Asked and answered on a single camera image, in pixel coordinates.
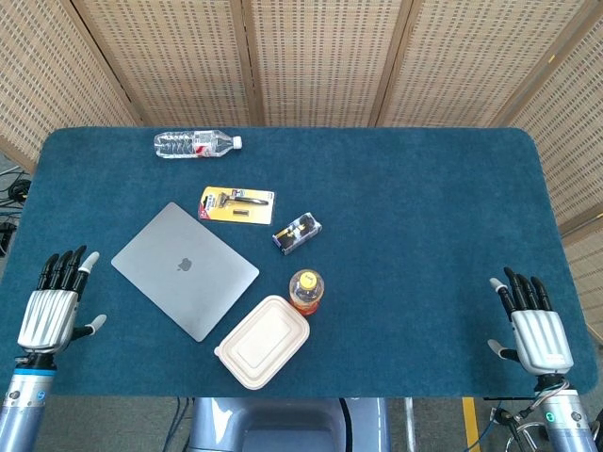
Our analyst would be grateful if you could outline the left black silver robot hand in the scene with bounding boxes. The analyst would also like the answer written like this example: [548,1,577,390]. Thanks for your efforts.
[17,244,107,354]

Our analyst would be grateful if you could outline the white lidded lunch box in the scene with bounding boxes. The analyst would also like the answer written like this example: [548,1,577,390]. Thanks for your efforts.
[213,295,312,391]

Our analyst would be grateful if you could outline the bamboo folding screen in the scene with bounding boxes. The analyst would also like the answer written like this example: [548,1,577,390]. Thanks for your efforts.
[0,0,603,331]

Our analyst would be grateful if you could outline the small blue black box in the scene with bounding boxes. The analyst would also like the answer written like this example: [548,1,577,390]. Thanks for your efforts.
[271,212,324,257]

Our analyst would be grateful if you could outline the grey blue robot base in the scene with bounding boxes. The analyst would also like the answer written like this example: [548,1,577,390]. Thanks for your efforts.
[187,397,392,452]

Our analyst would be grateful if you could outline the blue table cloth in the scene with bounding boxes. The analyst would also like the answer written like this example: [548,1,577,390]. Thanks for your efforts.
[0,125,599,400]

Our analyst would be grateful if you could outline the blue cable under table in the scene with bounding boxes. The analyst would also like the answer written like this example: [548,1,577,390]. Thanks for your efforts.
[162,397,195,452]

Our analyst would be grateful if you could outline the orange iced tea bottle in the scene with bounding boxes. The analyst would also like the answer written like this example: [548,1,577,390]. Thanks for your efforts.
[288,268,325,317]

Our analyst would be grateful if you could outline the metal stool ring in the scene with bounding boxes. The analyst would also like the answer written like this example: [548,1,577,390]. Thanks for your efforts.
[504,420,550,452]

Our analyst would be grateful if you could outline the grey laptop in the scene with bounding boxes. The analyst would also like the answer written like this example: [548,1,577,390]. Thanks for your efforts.
[110,202,261,344]

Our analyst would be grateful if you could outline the black floor cables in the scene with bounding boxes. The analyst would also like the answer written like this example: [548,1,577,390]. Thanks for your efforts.
[0,167,33,258]

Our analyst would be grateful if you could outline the clear plastic water bottle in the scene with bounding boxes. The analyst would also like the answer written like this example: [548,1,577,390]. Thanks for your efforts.
[154,130,244,160]

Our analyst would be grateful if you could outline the yellow razor blister pack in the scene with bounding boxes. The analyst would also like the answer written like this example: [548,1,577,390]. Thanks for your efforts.
[197,186,277,226]

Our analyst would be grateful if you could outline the grey table leg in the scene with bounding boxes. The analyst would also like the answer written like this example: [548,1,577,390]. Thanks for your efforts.
[403,397,418,452]

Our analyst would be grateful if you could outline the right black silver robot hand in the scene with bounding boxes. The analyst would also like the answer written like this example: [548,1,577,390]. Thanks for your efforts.
[487,266,575,377]

